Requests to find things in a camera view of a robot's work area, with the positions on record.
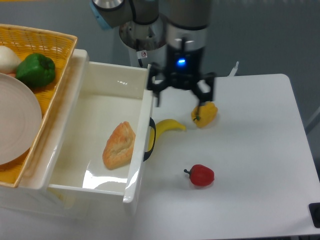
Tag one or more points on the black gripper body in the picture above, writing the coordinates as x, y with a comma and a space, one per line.
182, 71

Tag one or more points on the orange triangle bread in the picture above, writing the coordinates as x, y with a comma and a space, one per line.
119, 147

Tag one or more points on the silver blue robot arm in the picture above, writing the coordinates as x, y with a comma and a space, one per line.
187, 20

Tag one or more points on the open white drawer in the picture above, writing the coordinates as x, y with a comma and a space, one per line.
109, 95

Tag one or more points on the white drawer cabinet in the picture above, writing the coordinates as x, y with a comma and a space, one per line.
34, 193

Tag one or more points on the yellow bell pepper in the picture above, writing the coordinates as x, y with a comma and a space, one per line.
207, 113

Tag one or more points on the yellow banana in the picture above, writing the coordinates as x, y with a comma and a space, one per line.
164, 126

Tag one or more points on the red bell pepper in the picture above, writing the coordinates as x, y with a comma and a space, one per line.
200, 175

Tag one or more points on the yellow woven basket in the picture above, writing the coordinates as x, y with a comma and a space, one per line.
59, 47

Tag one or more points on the green bell pepper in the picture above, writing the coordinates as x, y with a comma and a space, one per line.
36, 71

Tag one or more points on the pink ribbed plate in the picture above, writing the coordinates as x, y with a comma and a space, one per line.
20, 118

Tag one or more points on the white onion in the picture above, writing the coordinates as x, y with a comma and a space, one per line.
9, 61

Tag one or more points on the black device at edge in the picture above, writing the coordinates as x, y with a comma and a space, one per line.
314, 209

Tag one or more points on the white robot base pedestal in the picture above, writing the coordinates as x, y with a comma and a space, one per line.
146, 44

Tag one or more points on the black drawer handle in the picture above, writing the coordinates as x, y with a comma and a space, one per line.
148, 153

